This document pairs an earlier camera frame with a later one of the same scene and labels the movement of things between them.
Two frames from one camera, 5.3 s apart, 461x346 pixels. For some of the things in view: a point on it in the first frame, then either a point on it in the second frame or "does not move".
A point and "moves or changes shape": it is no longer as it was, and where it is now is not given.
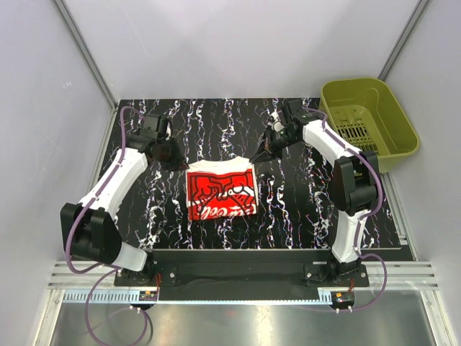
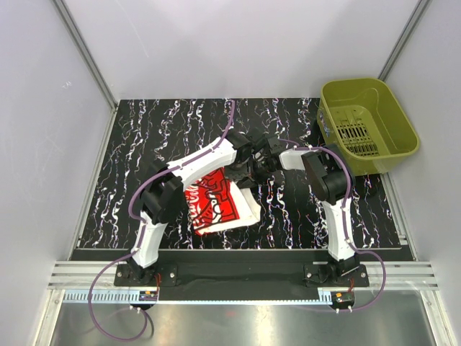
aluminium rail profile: (63, 277) does not move
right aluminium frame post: (418, 10) does not move
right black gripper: (266, 149) -> (253, 162)
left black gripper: (178, 163) -> (237, 176)
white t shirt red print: (221, 188) moves or changes shape
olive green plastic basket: (364, 114) does not move
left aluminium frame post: (87, 58) does not move
